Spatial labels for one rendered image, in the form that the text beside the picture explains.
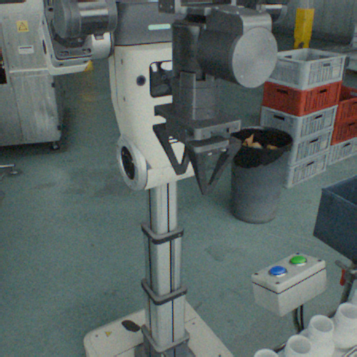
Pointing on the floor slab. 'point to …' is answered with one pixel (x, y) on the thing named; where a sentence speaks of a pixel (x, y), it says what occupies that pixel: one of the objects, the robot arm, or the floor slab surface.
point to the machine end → (27, 78)
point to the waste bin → (258, 174)
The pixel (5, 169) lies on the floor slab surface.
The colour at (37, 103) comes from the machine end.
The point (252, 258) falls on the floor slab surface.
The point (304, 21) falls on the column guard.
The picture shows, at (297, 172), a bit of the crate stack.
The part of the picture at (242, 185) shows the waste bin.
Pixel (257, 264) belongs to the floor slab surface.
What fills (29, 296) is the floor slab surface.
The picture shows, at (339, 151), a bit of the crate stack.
